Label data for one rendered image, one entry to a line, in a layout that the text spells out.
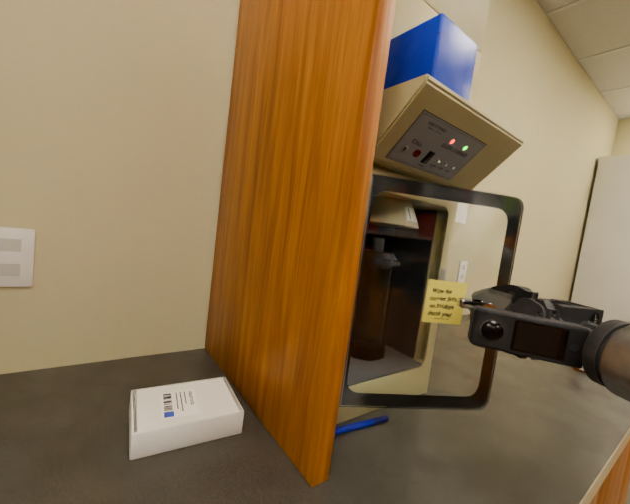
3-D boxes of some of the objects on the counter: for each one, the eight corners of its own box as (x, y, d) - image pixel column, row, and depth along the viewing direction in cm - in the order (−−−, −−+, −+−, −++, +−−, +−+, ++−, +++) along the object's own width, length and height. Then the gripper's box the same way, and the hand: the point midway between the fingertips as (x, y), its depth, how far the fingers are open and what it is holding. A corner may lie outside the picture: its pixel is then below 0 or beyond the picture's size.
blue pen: (323, 435, 53) (324, 429, 53) (384, 418, 60) (385, 413, 60) (326, 439, 52) (327, 433, 52) (388, 422, 59) (389, 416, 59)
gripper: (651, 405, 33) (499, 333, 54) (672, 313, 32) (509, 276, 53) (585, 403, 31) (455, 330, 52) (605, 306, 30) (465, 271, 51)
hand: (473, 303), depth 51 cm, fingers closed, pressing on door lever
